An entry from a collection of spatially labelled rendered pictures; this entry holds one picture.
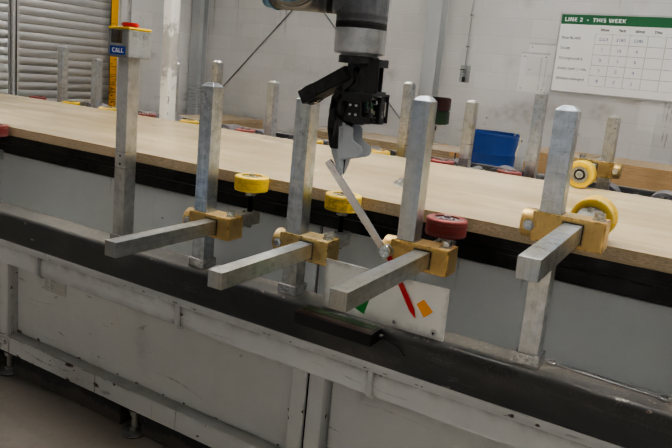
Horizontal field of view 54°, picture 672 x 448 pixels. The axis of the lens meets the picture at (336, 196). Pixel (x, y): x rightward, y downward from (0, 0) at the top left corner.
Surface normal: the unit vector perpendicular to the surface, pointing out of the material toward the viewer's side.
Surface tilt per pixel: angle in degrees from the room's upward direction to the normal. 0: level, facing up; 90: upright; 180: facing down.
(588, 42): 90
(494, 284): 90
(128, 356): 90
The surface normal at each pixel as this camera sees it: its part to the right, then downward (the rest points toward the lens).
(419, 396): -0.50, 0.11
